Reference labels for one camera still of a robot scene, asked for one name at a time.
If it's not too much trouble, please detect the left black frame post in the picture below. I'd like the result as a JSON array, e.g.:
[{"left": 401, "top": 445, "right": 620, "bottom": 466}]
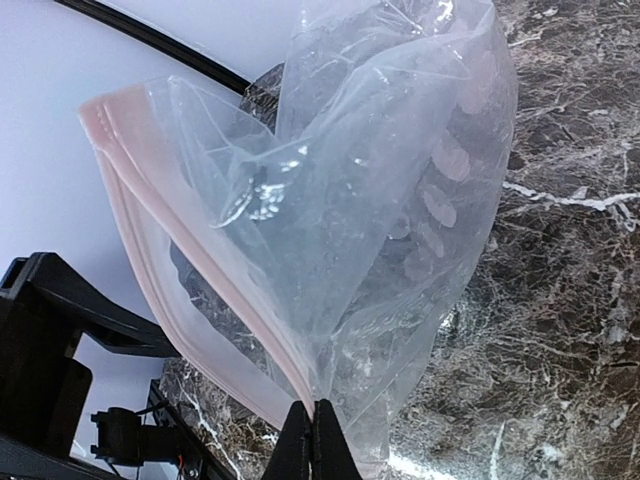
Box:
[{"left": 55, "top": 0, "right": 250, "bottom": 95}]

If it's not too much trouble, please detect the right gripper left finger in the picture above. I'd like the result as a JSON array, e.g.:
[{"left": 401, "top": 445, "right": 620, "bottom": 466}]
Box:
[{"left": 261, "top": 401, "right": 312, "bottom": 480}]

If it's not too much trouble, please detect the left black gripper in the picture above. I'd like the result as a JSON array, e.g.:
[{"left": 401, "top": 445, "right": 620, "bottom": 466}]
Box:
[{"left": 1, "top": 252, "right": 178, "bottom": 458}]

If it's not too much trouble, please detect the clear zip top bag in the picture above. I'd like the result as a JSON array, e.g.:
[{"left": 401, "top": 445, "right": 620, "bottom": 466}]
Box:
[{"left": 79, "top": 1, "right": 517, "bottom": 479}]

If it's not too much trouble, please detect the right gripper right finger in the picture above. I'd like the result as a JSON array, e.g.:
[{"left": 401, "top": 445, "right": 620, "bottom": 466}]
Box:
[{"left": 313, "top": 399, "right": 362, "bottom": 480}]

